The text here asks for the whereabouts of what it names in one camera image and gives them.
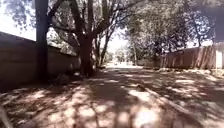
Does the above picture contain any white gate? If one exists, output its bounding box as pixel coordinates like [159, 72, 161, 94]
[215, 49, 224, 70]

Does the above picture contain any row of trees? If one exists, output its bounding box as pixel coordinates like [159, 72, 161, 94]
[3, 0, 224, 78]

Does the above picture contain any brown wooden fence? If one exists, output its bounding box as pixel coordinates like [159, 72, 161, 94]
[138, 44, 217, 70]

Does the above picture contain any red brick path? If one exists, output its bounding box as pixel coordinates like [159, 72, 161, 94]
[0, 68, 204, 128]

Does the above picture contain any long boundary wall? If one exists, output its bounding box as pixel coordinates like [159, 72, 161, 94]
[0, 31, 82, 93]

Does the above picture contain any dark pole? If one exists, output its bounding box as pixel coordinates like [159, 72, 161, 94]
[34, 0, 50, 84]

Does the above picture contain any red brick road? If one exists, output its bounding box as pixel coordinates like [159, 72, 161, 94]
[109, 64, 224, 128]

